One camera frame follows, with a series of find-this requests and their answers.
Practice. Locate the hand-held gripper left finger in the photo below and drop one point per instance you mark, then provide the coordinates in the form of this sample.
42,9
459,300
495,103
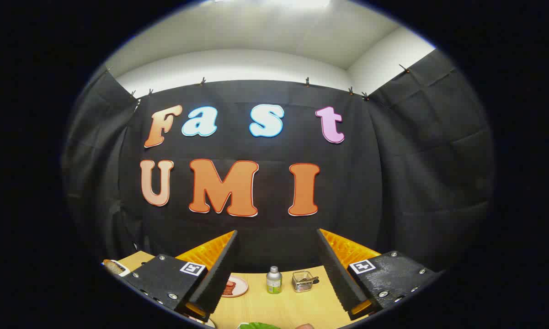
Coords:
219,274

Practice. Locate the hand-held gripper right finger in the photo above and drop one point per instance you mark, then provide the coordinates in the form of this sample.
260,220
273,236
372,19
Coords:
331,269

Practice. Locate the green lettuce leaf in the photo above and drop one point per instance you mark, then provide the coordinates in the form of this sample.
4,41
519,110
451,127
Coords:
258,326

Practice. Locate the white bread slice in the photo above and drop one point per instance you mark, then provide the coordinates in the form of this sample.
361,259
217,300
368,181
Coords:
113,266

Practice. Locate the brown meat slices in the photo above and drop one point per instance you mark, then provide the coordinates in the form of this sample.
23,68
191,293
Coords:
230,288

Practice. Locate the pink plate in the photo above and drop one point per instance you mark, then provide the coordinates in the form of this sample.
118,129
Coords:
242,285

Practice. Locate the green bottle with silver cap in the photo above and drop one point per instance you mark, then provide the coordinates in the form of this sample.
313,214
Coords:
274,281

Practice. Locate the row of small cloth clips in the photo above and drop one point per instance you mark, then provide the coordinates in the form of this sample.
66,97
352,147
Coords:
203,81

